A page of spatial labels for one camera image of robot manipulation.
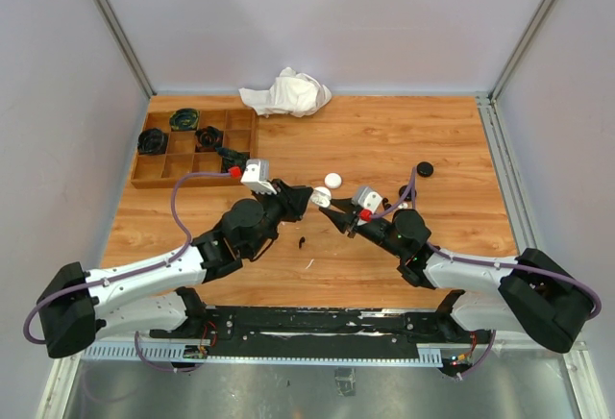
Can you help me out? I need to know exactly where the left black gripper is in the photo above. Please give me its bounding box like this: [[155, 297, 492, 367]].
[[247, 179, 313, 258]]

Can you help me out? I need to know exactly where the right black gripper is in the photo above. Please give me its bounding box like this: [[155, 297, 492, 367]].
[[320, 197, 406, 259]]

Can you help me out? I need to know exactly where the white earbud charging case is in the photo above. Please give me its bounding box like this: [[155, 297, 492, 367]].
[[310, 186, 332, 208]]

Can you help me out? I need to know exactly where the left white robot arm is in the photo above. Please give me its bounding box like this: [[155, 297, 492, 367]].
[[23, 179, 313, 358]]

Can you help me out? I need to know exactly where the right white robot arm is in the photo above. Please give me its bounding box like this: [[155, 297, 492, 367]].
[[321, 199, 602, 353]]

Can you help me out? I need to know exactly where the white round closed case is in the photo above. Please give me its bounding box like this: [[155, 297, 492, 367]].
[[324, 172, 343, 189]]

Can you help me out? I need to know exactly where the black round case near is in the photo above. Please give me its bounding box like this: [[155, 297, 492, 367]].
[[398, 185, 417, 202]]

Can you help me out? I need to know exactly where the black round case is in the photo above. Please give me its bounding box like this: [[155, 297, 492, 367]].
[[398, 185, 417, 202], [416, 161, 434, 178]]

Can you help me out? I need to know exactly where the black round case far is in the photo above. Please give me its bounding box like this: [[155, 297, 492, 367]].
[[416, 161, 434, 178]]

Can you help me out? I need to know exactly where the dark coiled band lower right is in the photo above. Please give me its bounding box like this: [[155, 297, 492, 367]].
[[216, 147, 250, 172]]

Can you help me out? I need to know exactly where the dark coiled band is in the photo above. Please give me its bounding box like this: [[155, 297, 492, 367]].
[[169, 108, 200, 132], [137, 128, 168, 156], [195, 126, 224, 153], [216, 147, 250, 172]]

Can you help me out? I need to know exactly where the wooden compartment tray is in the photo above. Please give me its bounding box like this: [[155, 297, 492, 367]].
[[130, 107, 258, 188]]

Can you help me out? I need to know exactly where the dark coiled band middle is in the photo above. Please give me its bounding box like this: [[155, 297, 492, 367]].
[[195, 126, 224, 153]]

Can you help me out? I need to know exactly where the crumpled white cloth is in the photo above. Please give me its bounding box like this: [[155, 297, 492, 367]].
[[238, 67, 332, 118]]

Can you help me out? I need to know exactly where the dark coiled band top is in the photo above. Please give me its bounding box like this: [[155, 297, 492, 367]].
[[169, 108, 200, 132]]

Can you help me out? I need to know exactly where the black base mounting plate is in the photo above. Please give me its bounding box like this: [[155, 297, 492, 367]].
[[146, 307, 470, 359]]

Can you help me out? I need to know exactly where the dark coiled band left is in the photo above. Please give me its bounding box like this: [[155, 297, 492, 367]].
[[137, 128, 168, 156]]

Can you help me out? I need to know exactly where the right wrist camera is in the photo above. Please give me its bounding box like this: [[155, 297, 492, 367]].
[[352, 185, 382, 213]]

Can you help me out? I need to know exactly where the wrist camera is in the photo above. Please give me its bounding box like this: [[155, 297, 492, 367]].
[[240, 159, 278, 195], [352, 185, 382, 213]]

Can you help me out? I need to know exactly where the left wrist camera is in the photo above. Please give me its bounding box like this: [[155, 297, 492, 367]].
[[240, 159, 278, 195]]

